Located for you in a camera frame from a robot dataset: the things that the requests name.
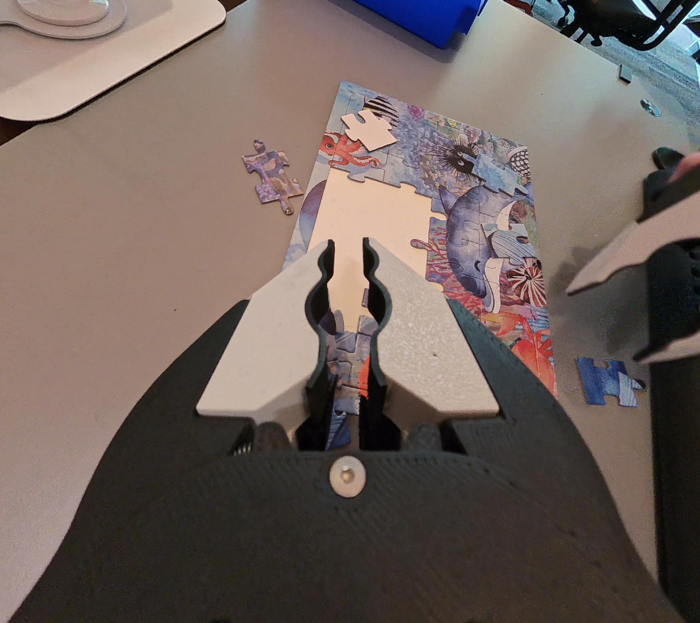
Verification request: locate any white puzzle piece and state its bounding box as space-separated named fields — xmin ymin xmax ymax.
xmin=342 ymin=109 xmax=398 ymax=150

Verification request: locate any purple coral puzzle piece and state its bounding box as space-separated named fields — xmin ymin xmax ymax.
xmin=242 ymin=140 xmax=303 ymax=215

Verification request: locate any dark blue striped puzzle piece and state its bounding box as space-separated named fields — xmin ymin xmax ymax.
xmin=577 ymin=356 xmax=646 ymax=407

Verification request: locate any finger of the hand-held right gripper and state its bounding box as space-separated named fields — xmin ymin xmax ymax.
xmin=634 ymin=332 xmax=700 ymax=364
xmin=566 ymin=199 xmax=700 ymax=297

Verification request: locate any sea animals jigsaw puzzle board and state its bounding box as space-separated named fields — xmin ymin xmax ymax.
xmin=281 ymin=81 xmax=557 ymax=451

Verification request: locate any light blue coral puzzle piece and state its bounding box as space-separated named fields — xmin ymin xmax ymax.
xmin=473 ymin=152 xmax=527 ymax=197

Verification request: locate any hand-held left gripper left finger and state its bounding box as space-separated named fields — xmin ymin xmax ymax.
xmin=195 ymin=239 xmax=337 ymax=446

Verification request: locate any black perforated chair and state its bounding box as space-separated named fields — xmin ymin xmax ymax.
xmin=648 ymin=245 xmax=700 ymax=623

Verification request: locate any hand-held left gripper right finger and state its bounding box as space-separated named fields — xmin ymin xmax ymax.
xmin=362 ymin=237 xmax=500 ymax=440

